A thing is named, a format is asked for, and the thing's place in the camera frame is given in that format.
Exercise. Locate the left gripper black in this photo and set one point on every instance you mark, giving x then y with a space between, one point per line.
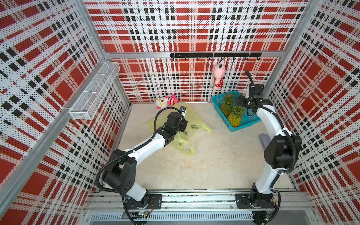
183 125

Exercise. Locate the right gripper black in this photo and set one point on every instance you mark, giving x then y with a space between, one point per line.
241 103

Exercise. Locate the yellow-green plastic bag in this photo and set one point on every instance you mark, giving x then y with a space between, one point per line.
181 141

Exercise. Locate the pineapple front yellow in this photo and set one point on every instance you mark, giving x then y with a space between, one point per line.
235 117

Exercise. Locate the pineapple green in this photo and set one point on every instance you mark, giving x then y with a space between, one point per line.
227 104

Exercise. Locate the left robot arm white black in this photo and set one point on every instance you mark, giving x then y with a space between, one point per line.
118 175

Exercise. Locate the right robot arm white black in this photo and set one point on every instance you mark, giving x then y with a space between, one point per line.
281 153

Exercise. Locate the pink striped plush toy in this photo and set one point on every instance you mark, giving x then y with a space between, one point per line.
166 101

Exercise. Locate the teal plastic basket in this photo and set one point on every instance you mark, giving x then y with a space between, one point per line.
247 118

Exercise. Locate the grey oval object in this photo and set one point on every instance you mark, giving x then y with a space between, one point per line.
264 140

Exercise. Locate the pink hanging plush toy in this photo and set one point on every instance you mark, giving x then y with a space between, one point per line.
219 71

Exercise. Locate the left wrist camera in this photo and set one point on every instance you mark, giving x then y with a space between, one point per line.
183 109

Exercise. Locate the black hook rail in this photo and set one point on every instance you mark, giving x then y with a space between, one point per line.
244 55

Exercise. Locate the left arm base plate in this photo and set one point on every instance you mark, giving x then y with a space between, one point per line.
149 202

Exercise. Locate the white wire mesh shelf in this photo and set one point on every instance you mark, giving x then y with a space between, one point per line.
95 91

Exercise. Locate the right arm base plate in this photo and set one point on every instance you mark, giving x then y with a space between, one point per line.
258 201

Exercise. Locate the aluminium mounting rail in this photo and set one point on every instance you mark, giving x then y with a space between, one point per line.
202 200

